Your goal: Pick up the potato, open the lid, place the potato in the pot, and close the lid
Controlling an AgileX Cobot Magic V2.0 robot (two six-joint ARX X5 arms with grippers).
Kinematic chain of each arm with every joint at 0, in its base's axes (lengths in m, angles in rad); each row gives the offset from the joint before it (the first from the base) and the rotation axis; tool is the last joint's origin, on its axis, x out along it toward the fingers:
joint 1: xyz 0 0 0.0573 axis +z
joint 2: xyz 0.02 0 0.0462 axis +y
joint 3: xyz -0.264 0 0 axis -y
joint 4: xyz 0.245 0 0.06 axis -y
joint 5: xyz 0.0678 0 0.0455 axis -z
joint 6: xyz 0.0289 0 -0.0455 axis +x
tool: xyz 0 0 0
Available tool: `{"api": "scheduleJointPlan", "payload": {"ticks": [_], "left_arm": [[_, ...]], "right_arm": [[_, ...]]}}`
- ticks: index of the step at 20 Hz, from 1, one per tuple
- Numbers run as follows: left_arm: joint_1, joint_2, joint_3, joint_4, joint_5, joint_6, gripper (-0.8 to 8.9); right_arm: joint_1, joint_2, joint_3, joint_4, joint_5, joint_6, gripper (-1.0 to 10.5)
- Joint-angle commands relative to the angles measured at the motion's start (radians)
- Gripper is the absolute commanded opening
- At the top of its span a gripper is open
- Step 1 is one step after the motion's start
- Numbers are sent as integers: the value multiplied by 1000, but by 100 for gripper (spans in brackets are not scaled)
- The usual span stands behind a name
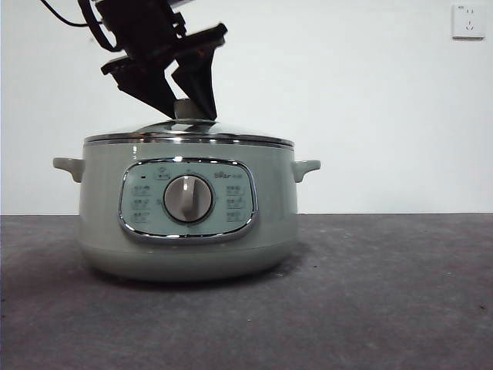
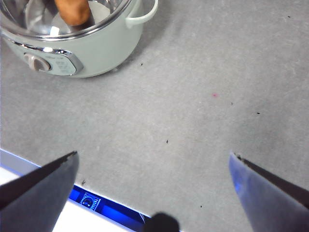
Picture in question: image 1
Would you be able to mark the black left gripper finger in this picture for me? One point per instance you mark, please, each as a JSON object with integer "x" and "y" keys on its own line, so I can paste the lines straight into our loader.
{"x": 148, "y": 86}
{"x": 198, "y": 81}

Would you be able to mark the glass lid with green knob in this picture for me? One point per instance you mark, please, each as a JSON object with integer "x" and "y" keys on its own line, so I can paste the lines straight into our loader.
{"x": 185, "y": 131}

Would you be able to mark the pale green electric cooking pot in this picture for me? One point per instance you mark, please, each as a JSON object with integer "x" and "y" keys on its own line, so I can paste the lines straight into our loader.
{"x": 192, "y": 239}

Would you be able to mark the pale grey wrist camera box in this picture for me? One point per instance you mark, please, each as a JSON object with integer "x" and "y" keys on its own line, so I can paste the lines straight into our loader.
{"x": 181, "y": 3}

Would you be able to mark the white wall power outlet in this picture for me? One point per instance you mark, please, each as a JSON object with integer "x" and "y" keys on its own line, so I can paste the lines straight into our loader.
{"x": 468, "y": 21}

